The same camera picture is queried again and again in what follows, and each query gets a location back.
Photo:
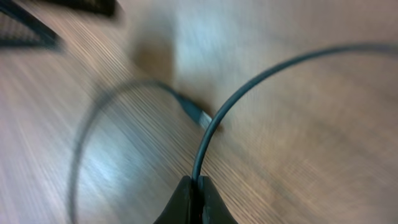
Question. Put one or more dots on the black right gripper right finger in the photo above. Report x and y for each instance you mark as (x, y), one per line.
(213, 209)

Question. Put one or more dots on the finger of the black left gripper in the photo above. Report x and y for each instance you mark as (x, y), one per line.
(19, 28)
(103, 7)

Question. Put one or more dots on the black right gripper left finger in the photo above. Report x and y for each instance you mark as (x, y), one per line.
(177, 210)

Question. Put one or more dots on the black USB cable thick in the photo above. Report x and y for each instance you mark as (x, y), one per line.
(385, 48)

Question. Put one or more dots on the black USB cable thin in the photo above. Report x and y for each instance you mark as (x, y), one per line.
(196, 113)

